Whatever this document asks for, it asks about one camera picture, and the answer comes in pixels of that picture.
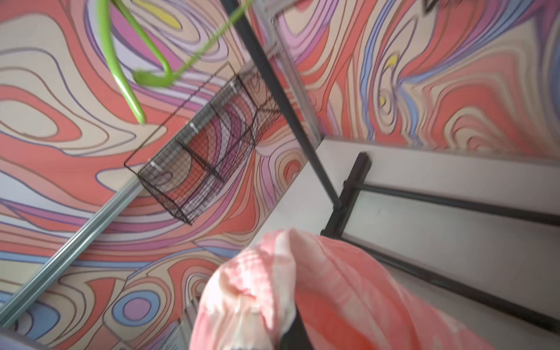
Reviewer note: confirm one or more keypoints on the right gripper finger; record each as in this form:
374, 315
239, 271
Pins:
296, 338

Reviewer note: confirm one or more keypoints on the pink tie-dye shorts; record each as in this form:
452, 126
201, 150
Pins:
344, 297

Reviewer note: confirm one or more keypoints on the green hanger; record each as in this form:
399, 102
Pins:
166, 48

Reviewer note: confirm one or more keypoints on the black clothes rack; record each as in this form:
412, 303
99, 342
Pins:
344, 202

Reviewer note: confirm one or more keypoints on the black wire basket left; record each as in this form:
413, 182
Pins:
194, 166

